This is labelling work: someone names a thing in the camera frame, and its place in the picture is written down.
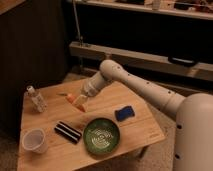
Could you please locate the blue sponge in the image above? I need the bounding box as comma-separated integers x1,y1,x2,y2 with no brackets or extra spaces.
115,106,135,121

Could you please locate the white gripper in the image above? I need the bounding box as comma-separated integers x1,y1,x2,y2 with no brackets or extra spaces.
72,71,112,106

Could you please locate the black case handle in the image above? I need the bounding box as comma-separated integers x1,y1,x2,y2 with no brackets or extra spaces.
168,57,198,67

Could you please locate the long grey case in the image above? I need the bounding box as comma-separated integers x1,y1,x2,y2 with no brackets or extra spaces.
69,41,213,81

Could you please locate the metal stand pole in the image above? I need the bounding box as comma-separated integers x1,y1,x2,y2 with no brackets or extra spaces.
72,0,83,46

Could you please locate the clear plastic bottle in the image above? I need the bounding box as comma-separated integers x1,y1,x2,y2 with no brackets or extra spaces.
27,86,47,113

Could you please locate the black white striped block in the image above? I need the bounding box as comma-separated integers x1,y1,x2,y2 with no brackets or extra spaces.
54,121,82,144

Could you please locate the upper shelf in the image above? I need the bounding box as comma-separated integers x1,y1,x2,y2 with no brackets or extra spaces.
67,0,213,21

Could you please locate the green patterned bowl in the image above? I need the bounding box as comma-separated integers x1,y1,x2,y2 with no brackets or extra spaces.
83,118,120,156

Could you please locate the wooden table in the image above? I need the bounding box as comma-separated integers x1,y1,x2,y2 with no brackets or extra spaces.
18,80,165,171

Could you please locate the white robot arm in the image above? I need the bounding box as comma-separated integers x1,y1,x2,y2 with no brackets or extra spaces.
74,60,213,171

